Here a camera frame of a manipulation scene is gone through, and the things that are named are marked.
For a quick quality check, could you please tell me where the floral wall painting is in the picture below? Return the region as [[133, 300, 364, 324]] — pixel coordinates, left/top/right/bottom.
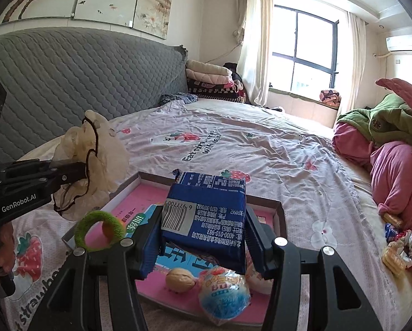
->
[[0, 0, 175, 40]]

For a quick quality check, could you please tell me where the white air conditioner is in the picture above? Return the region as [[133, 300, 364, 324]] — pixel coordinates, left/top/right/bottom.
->
[[385, 34, 412, 54]]

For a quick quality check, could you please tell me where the cream curtain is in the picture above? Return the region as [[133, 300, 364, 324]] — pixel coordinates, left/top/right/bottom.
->
[[346, 12, 367, 111], [237, 0, 274, 106]]

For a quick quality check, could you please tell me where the window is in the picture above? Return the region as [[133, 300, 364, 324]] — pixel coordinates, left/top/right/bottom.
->
[[271, 5, 339, 94]]

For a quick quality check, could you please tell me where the open biscuit packet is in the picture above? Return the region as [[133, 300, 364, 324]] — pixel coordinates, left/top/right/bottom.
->
[[381, 229, 412, 276]]

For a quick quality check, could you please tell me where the walnut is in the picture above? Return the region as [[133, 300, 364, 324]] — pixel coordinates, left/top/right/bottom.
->
[[165, 268, 197, 293]]

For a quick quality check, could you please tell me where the yellow snack packet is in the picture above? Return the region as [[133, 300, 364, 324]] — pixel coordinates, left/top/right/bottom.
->
[[382, 212, 403, 226]]

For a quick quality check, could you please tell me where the dark blue cloth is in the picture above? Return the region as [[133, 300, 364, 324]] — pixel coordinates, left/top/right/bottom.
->
[[159, 92, 198, 106]]

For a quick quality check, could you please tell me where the strawberry printed bedsheet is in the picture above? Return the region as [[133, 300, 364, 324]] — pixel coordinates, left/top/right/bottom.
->
[[0, 98, 412, 331]]

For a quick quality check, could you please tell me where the person's left hand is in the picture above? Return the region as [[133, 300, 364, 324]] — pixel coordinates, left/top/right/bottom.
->
[[0, 221, 19, 278]]

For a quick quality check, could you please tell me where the pink book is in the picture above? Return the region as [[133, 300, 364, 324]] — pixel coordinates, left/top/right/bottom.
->
[[70, 183, 279, 318]]

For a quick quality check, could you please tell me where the pink clothing pile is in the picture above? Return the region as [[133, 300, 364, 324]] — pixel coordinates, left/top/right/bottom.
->
[[332, 121, 412, 242]]

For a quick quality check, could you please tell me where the cream folded blanket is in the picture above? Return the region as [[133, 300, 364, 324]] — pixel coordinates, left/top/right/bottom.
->
[[186, 59, 232, 78]]

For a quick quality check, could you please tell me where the white window bench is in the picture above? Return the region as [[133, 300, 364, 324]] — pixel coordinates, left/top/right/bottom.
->
[[266, 88, 338, 128]]

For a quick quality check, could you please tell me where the blue white round snack packet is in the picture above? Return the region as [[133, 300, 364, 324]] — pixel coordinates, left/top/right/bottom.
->
[[197, 267, 251, 326]]

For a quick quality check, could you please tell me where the pink folded blanket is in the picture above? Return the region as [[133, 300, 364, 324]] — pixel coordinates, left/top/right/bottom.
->
[[186, 70, 236, 88]]

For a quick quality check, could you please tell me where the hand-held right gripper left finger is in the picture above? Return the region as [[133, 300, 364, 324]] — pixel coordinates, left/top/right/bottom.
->
[[27, 207, 165, 331]]

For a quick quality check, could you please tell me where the red white round snack packet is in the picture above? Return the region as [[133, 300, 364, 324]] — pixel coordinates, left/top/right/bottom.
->
[[244, 252, 276, 295]]

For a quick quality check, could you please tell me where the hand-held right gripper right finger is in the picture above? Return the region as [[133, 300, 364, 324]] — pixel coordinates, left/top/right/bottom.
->
[[244, 207, 386, 331]]

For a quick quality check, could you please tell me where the grey quilted headboard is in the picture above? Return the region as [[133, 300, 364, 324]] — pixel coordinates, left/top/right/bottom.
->
[[0, 29, 189, 166]]

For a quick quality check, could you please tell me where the beige mesh drawstring bag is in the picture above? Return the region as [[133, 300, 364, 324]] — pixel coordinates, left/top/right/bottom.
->
[[52, 110, 131, 221]]

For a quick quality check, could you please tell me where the black cloth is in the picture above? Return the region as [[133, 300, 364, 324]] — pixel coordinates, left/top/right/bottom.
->
[[223, 62, 243, 81]]

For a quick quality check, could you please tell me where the small blue wrapper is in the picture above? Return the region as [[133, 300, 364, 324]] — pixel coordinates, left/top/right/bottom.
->
[[385, 223, 405, 244]]

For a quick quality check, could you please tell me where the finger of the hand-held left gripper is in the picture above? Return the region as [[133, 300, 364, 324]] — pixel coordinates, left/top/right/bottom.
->
[[0, 159, 87, 180], [6, 171, 88, 198]]

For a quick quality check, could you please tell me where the green fuzzy scrunchie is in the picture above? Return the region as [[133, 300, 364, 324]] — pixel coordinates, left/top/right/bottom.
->
[[74, 211, 126, 252]]

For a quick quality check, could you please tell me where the shallow grey cardboard box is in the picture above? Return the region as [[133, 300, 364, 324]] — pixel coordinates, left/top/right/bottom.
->
[[62, 170, 284, 328]]

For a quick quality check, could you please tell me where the dark checked folded blanket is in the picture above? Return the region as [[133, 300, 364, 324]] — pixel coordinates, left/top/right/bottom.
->
[[187, 79, 246, 103]]

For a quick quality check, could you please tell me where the green jacket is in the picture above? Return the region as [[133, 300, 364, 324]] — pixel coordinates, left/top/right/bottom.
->
[[337, 93, 412, 152]]

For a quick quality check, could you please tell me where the folded patterned cloth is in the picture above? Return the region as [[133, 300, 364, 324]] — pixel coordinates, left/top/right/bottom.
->
[[319, 89, 341, 108]]

